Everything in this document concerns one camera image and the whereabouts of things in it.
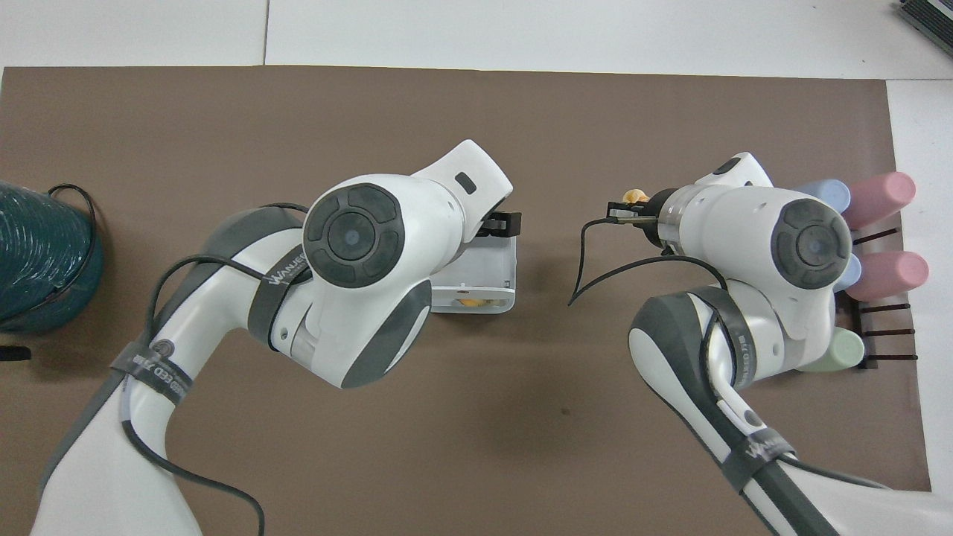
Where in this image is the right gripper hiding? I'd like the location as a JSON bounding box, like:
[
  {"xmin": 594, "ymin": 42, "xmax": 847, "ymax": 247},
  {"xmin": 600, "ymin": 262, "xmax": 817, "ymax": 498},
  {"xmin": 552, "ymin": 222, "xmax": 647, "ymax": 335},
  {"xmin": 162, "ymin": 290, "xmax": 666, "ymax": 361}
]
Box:
[{"xmin": 634, "ymin": 188, "xmax": 675, "ymax": 251}]

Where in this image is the grey ribbed box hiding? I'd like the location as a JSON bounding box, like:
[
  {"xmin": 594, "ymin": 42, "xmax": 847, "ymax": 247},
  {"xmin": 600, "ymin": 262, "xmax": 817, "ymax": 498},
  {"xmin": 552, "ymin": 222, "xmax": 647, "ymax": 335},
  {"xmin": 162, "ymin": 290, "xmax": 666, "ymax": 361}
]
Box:
[{"xmin": 896, "ymin": 0, "xmax": 953, "ymax": 39}]

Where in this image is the pink cup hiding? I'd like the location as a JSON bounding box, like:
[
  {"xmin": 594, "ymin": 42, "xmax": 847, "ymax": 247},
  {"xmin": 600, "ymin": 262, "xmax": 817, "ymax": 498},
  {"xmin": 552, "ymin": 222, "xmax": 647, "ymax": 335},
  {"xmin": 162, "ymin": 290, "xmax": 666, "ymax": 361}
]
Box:
[
  {"xmin": 844, "ymin": 172, "xmax": 917, "ymax": 231},
  {"xmin": 855, "ymin": 250, "xmax": 930, "ymax": 303}
]

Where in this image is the dark brown cup rack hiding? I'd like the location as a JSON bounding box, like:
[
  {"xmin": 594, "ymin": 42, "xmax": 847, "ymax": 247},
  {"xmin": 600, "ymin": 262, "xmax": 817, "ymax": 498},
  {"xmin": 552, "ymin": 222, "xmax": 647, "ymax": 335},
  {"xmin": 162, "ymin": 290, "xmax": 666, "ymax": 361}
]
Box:
[{"xmin": 835, "ymin": 227, "xmax": 919, "ymax": 371}]

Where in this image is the dark teal ribbed container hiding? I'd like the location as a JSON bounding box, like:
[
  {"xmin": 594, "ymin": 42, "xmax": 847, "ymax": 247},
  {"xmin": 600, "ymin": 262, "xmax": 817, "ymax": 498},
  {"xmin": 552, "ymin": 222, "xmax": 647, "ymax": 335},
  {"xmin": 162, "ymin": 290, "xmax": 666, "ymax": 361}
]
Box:
[{"xmin": 0, "ymin": 180, "xmax": 103, "ymax": 335}]

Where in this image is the light green cup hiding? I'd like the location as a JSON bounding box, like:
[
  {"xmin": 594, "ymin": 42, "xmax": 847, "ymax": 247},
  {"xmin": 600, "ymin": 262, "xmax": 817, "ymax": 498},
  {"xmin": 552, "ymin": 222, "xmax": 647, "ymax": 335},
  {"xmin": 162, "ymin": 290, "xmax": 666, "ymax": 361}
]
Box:
[{"xmin": 798, "ymin": 329, "xmax": 865, "ymax": 374}]

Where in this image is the black cable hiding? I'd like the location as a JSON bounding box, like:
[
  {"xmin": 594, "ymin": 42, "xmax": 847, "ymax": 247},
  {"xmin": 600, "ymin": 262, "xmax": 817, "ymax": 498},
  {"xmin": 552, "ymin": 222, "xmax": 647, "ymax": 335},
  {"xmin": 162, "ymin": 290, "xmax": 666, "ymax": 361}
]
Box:
[
  {"xmin": 41, "ymin": 183, "xmax": 101, "ymax": 317},
  {"xmin": 568, "ymin": 201, "xmax": 729, "ymax": 307},
  {"xmin": 121, "ymin": 201, "xmax": 313, "ymax": 536}
]

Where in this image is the white plastic bin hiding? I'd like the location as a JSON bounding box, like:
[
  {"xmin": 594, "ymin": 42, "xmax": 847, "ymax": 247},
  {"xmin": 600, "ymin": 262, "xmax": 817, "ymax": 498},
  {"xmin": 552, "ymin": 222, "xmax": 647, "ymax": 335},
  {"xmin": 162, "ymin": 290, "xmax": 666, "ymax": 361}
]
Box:
[{"xmin": 430, "ymin": 234, "xmax": 519, "ymax": 316}]

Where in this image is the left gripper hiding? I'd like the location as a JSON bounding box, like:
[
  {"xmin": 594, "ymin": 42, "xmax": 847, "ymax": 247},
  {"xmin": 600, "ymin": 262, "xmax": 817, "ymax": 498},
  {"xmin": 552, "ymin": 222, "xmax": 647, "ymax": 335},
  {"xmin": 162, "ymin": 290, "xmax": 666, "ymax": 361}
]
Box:
[{"xmin": 476, "ymin": 212, "xmax": 523, "ymax": 239}]

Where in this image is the light blue cup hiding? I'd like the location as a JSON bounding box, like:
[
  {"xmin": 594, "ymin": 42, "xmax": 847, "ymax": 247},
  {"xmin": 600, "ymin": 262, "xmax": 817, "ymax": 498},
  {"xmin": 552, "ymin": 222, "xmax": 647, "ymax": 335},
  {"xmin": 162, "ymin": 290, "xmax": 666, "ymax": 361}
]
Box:
[
  {"xmin": 832, "ymin": 255, "xmax": 864, "ymax": 293},
  {"xmin": 791, "ymin": 178, "xmax": 852, "ymax": 214}
]

